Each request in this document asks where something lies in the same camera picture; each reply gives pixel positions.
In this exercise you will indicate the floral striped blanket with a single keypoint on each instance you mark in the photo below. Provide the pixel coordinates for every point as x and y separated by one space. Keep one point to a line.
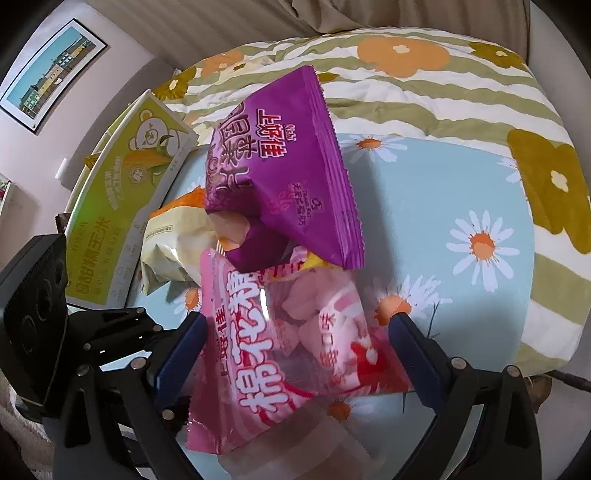
443 106

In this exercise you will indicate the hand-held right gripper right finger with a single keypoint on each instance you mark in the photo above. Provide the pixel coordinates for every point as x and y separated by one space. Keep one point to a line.
413 355

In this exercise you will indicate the cream and orange snack packet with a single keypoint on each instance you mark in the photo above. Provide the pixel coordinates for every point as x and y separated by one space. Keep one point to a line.
178 244

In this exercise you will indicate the beige curtain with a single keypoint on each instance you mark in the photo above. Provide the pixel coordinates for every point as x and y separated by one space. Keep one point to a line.
351 16

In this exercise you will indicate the purple snack packet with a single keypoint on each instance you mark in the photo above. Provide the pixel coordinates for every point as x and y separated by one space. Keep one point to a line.
286 175

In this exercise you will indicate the framed wall poster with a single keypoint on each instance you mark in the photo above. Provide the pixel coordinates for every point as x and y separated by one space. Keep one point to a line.
48 76

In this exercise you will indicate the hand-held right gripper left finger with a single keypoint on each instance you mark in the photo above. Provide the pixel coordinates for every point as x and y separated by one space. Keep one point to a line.
182 355

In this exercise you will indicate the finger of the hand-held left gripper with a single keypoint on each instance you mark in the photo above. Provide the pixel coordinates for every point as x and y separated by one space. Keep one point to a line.
115 334

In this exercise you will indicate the green cardboard box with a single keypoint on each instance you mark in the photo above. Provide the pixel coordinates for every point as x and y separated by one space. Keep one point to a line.
120 207

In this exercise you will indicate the pink marshmallow packet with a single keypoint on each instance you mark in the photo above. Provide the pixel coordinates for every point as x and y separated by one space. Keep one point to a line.
258 369

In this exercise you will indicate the daisy print tablecloth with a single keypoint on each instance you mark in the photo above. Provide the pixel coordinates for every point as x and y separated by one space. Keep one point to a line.
438 194

